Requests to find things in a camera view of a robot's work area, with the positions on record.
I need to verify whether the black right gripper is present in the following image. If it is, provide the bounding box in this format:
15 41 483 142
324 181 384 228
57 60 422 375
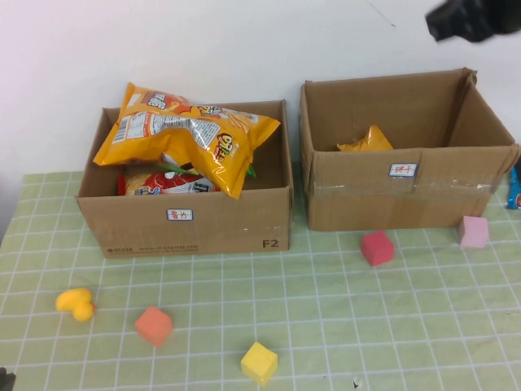
425 0 496 44

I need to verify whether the small yellow snack packet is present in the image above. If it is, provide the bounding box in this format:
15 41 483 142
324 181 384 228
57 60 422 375
336 125 395 153

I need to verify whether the blue snack packet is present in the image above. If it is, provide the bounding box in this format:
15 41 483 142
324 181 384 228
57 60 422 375
506 165 521 211

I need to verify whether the green snack bag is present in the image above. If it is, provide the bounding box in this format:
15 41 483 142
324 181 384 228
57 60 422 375
156 160 257 179

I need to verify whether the yellow rubber duck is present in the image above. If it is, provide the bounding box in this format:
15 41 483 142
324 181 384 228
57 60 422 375
55 288 99 323

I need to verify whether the orange foam cube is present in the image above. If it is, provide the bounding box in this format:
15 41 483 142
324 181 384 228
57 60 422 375
134 305 174 349

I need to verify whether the white label on taped box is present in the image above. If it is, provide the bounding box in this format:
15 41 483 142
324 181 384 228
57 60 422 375
388 163 418 178

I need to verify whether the clear packing tape strip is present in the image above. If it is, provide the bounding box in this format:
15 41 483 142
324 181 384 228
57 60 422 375
312 181 497 197

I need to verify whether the taped plain cardboard box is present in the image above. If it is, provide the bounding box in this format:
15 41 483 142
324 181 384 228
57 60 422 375
300 68 521 231

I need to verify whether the green checkered tablecloth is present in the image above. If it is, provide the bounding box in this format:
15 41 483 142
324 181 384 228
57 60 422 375
0 170 521 391

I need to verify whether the pink foam cube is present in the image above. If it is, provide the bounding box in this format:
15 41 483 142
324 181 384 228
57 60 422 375
458 216 489 248

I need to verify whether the cardboard box marked F2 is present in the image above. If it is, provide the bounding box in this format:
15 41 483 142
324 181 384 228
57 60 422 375
75 99 295 260

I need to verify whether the red chip bag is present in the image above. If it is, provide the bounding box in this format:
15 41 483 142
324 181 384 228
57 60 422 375
117 162 217 197

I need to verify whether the red foam cube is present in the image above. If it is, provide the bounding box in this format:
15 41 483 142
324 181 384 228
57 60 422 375
360 230 396 268

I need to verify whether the yellow foam cube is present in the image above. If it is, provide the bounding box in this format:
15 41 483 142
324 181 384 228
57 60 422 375
240 341 279 386

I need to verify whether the large yellow chip bag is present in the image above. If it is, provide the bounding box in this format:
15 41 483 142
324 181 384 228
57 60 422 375
93 109 282 200

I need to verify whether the orange chip bag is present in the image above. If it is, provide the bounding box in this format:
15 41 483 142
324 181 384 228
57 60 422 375
120 81 261 125

